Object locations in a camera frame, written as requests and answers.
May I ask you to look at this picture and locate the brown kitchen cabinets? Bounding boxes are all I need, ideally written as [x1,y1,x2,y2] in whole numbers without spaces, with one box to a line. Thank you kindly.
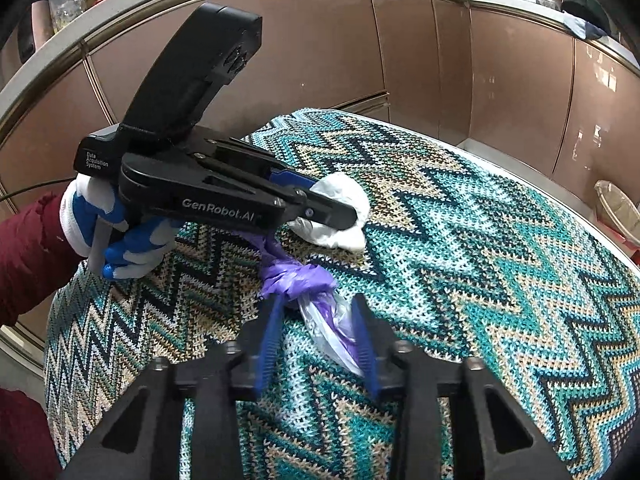
[1,0,639,214]

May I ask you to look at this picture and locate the black pot on counter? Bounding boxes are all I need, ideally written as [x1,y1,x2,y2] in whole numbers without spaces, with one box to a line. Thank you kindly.
[561,0,612,35]

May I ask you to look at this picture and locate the blue cloth on counter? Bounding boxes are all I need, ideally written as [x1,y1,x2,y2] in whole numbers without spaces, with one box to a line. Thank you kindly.
[563,12,608,41]

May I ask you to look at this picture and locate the maroon left sleeve forearm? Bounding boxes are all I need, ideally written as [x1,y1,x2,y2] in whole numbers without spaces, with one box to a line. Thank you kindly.
[0,193,81,326]

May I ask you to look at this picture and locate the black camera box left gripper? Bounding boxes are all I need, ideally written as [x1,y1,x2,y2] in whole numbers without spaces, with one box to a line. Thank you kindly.
[118,3,262,145]

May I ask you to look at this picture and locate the left blue white gloved hand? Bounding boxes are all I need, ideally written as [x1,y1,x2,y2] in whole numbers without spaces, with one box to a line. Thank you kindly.
[58,174,183,281]

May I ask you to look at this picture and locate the beige lined waste basket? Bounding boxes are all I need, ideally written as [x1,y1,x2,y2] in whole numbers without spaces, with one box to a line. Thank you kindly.
[593,180,639,252]

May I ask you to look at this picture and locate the purple plastic wrapper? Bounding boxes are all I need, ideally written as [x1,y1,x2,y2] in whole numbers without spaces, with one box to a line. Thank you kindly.
[238,232,362,376]

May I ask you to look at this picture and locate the zigzag teal tablecloth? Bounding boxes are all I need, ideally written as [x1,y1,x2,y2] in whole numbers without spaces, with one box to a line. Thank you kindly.
[44,108,639,479]

